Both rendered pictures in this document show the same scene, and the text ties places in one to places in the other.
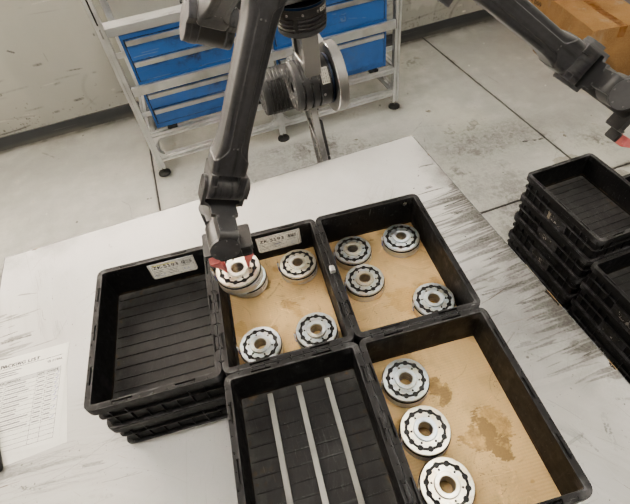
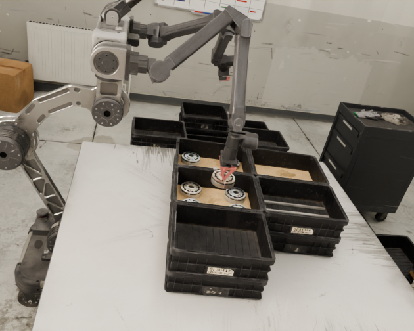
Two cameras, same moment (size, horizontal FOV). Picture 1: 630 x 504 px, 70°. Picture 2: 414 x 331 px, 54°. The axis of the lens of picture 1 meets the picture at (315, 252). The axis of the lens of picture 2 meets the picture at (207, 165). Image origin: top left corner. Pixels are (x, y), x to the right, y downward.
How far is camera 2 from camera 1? 1.86 m
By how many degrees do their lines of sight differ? 68
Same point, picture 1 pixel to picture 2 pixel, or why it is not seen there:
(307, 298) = (210, 194)
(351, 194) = (116, 175)
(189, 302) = (193, 236)
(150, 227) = (66, 274)
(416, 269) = (207, 162)
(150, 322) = not seen: hidden behind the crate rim
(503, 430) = (285, 172)
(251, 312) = not seen: hidden behind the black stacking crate
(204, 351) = (230, 235)
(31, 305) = not seen: outside the picture
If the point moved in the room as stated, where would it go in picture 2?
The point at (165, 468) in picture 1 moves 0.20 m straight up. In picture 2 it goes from (275, 287) to (288, 252)
